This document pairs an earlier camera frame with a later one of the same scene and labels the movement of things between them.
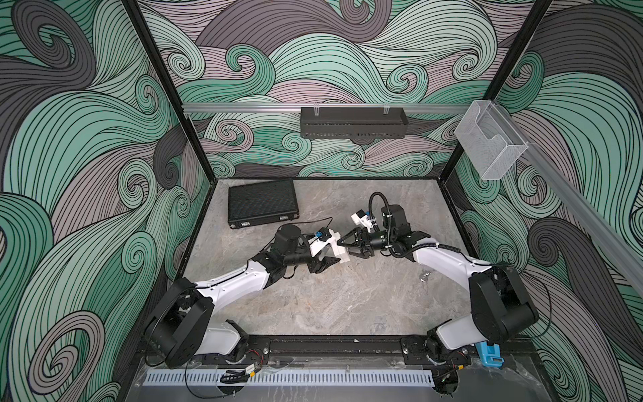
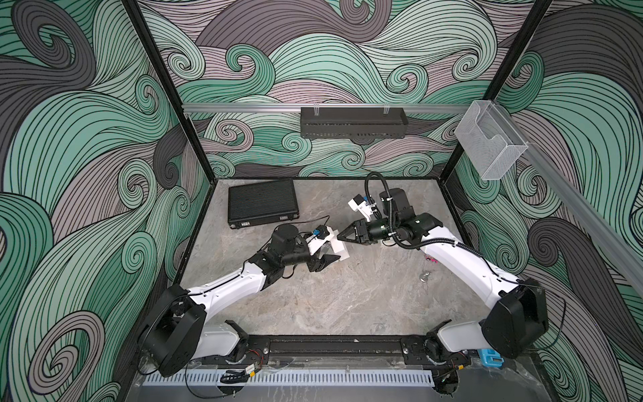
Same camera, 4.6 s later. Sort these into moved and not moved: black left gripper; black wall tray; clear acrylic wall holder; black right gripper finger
Moved: black right gripper finger
Not moved: black left gripper; black wall tray; clear acrylic wall holder
